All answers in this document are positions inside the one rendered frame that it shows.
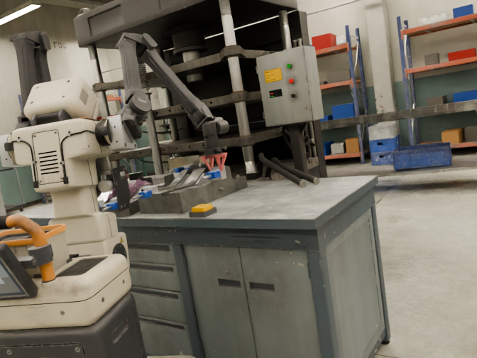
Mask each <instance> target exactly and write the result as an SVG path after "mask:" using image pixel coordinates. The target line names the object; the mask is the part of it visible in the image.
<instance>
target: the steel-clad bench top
mask: <svg viewBox="0 0 477 358"><path fill-rule="evenodd" d="M377 176H378V175H364V176H351V177H338V178H319V179H320V182H319V184H314V183H311V182H310V181H307V180H305V179H301V180H303V181H305V182H306V186H305V187H304V188H301V187H300V186H299V185H297V184H295V183H294V182H292V181H291V180H273V181H260V182H247V186H248V187H246V188H244V189H241V190H238V191H236V192H233V193H231V194H229V195H227V196H224V197H221V198H219V199H218V200H215V201H212V202H209V203H207V204H212V207H216V210H217V212H216V213H214V214H212V215H210V216H208V217H190V216H189V212H191V211H192V210H190V211H189V212H186V213H183V214H141V212H140V211H139V212H137V213H135V214H133V215H131V216H125V217H117V219H288V220H315V219H316V218H318V217H319V216H320V215H322V214H324V213H325V212H326V211H327V210H329V209H331V208H332V207H333V206H335V205H336V204H338V203H339V202H341V201H342V200H344V199H345V198H347V197H348V196H349V195H351V194H352V193H354V192H356V191H357V190H358V189H359V188H361V187H363V186H364V185H365V184H366V183H368V182H370V181H371V180H372V179H374V178H376V177H377ZM13 215H23V216H26V217H27V218H46V219H55V216H54V210H53V204H49V205H44V206H41V207H37V208H34V209H31V210H26V211H24V212H19V213H16V214H13Z"/></svg>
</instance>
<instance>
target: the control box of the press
mask: <svg viewBox="0 0 477 358"><path fill-rule="evenodd" d="M256 63H257V66H256V73H257V74H258V77H259V82H260V87H261V96H262V101H263V110H264V112H263V119H265V124H266V126H267V127H271V126H278V127H280V128H282V130H283V138H284V141H285V143H286V145H287V146H288V148H289V149H290V150H291V151H292V157H293V162H294V167H295V169H297V170H300V171H302V172H304V173H307V174H309V173H308V167H307V158H306V153H305V143H304V137H303V131H304V129H305V126H306V124H307V123H310V122H311V121H315V120H318V119H323V118H324V112H323V106H322V96H321V90H320V84H319V74H318V68H317V58H316V52H315V47H314V46H306V45H303V46H300V47H296V48H291V49H288V50H283V51H280V52H276V53H271V54H268V55H263V56H260V57H257V58H256ZM285 130H287V132H288V133H289V134H290V142H291V145H290V144H289V142H288V140H287V138H286V134H285Z"/></svg>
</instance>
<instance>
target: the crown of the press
mask: <svg viewBox="0 0 477 358"><path fill-rule="evenodd" d="M229 3H230V8H231V16H232V19H233V25H234V29H235V28H240V27H242V26H247V25H249V24H252V23H256V22H259V21H262V20H266V19H268V18H272V17H275V16H278V12H279V11H282V10H287V13H288V12H291V11H295V10H297V0H229ZM77 12H78V16H77V17H75V18H73V22H74V26H75V32H76V36H77V42H78V46H79V48H88V46H89V45H95V46H96V47H97V48H103V49H116V44H117V43H118V41H119V40H121V37H122V35H123V33H137V34H141V35H143V34H144V33H147V34H148V35H149V36H150V37H151V38H152V39H153V40H154V41H155V42H156V43H157V44H158V45H157V46H156V48H155V49H156V50H157V49H161V48H162V49H163V50H168V49H171V48H174V51H173V52H174V55H175V56H183V59H184V63H185V62H189V61H191V60H196V59H199V58H201V57H200V53H203V52H206V51H208V47H207V45H206V43H205V38H207V37H210V36H214V35H216V34H217V35H218V34H220V33H223V32H224V31H223V26H222V22H221V12H220V6H219V0H113V1H111V2H109V3H107V4H105V5H102V6H100V7H98V8H95V9H93V10H90V9H88V8H82V9H80V10H79V11H77ZM201 81H204V74H203V73H199V74H193V75H188V76H187V82H188V83H193V82H201Z"/></svg>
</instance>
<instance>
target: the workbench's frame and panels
mask: <svg viewBox="0 0 477 358"><path fill-rule="evenodd" d="M377 184H378V176H377V177H376V178H374V179H372V180H371V181H370V182H368V183H366V184H365V185H364V186H363V187H361V188H359V189H358V190H357V191H356V192H354V193H352V194H351V195H349V196H348V197H347V198H345V199H344V200H342V201H341V202H339V203H338V204H336V205H335V206H333V207H332V208H331V209H329V210H327V211H326V212H325V213H324V214H322V215H320V216H319V217H318V218H316V219H315V220H288V219H116V222H117V227H118V232H123V233H125V234H126V241H127V246H128V256H129V262H130V267H129V273H130V277H131V289H130V290H129V291H128V292H129V293H132V294H133V296H134V298H135V302H136V307H137V311H138V318H139V322H140V325H141V328H143V331H141V332H142V336H143V342H144V345H145V349H146V356H147V357H152V356H175V355H192V356H194V357H196V358H373V357H374V355H375V354H376V352H377V350H378V348H379V346H380V344H382V345H387V344H389V343H390V325H389V318H388V307H387V300H386V294H385V283H384V276H383V265H382V259H381V252H380V240H379V234H378V223H377V216H376V210H375V196H374V190H373V187H374V186H375V185H377Z"/></svg>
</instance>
